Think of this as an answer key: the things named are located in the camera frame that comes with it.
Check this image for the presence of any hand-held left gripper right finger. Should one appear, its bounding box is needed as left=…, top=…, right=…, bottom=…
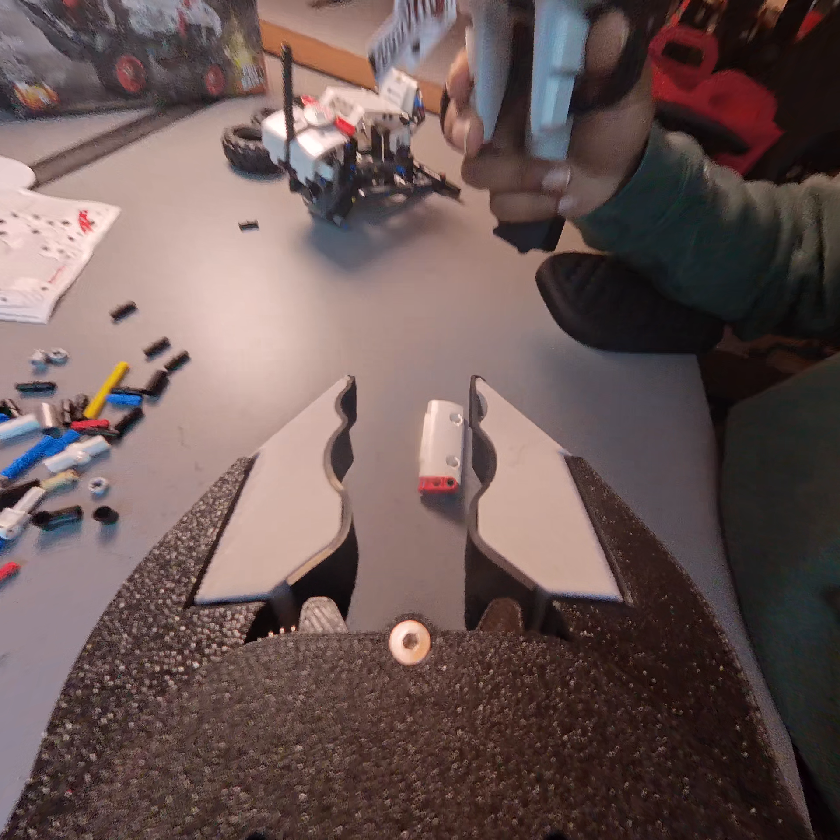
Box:
left=466, top=375, right=624, bottom=601

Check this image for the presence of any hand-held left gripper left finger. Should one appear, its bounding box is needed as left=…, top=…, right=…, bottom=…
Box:
left=193, top=375, right=358, bottom=606

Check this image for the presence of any printed sticker sheet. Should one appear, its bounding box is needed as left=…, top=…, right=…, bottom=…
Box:
left=0, top=189, right=122, bottom=324

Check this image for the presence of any person's right forearm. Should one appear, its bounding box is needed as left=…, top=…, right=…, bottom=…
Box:
left=571, top=125, right=840, bottom=342

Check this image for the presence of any person's right hand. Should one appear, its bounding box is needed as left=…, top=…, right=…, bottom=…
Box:
left=441, top=10, right=656, bottom=224

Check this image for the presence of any red chair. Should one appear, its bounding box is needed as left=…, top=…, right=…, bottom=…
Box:
left=646, top=0, right=785, bottom=175

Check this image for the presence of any pile of small toy pieces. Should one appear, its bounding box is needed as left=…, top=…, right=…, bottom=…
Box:
left=0, top=348, right=170, bottom=585

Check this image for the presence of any white black toy truck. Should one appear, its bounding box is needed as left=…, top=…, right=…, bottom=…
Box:
left=259, top=45, right=463, bottom=227

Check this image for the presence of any black toy tyre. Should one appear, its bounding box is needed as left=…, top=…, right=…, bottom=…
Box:
left=222, top=123, right=283, bottom=177

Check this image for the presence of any printed toy truck box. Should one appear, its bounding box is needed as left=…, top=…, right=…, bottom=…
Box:
left=0, top=0, right=269, bottom=119

